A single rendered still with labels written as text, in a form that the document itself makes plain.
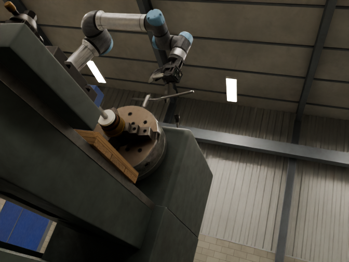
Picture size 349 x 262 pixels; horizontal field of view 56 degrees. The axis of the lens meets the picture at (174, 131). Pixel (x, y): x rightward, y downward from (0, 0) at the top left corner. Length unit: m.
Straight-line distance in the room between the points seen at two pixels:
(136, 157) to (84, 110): 0.56
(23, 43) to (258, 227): 10.95
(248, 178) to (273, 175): 0.85
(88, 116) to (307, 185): 11.34
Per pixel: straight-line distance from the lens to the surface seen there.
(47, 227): 6.15
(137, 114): 1.42
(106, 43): 1.84
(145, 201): 1.29
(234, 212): 11.43
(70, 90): 0.75
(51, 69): 0.71
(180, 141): 1.46
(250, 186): 11.74
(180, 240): 1.61
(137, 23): 1.61
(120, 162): 1.05
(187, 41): 1.61
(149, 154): 1.30
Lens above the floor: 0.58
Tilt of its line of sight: 25 degrees up
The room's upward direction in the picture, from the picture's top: 18 degrees clockwise
